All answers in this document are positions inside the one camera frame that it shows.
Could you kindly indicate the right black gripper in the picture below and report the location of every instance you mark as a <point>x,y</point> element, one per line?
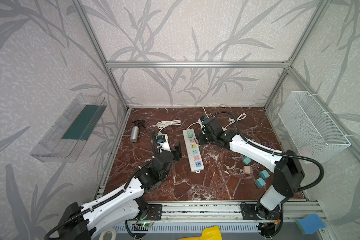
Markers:
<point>204,138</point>

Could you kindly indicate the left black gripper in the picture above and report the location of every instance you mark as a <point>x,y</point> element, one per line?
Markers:
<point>174,153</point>

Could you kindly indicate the long white power strip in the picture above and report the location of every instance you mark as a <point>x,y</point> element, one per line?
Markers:
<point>193,152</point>

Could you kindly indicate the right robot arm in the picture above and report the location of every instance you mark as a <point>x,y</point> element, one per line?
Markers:
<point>287,170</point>

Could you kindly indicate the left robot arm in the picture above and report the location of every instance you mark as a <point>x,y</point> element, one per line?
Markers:
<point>127,202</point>

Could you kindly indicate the teal plug adapter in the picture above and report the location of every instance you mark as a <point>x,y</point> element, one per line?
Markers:
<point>264,174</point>
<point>260,182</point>
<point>246,160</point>

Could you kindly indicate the silver spray bottle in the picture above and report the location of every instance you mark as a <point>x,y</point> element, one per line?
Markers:
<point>136,130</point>

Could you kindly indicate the yellow plastic object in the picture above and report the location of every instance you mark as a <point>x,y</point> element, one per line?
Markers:
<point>212,233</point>

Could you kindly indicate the white tape roll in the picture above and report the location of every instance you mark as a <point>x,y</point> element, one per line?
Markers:
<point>108,234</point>

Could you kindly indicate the blue sponge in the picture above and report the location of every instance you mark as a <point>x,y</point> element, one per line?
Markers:
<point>310,224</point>

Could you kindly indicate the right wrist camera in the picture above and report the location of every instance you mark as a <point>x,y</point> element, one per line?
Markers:
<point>200,122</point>

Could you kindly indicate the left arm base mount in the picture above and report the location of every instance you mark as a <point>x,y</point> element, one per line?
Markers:
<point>152,213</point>

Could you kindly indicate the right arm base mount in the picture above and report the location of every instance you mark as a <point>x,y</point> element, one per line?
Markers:
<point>253,211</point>

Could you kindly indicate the white wire basket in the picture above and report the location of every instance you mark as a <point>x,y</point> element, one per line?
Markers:
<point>311,128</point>

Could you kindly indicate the clear plastic wall tray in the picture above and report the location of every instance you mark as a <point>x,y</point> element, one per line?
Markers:
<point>65,140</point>

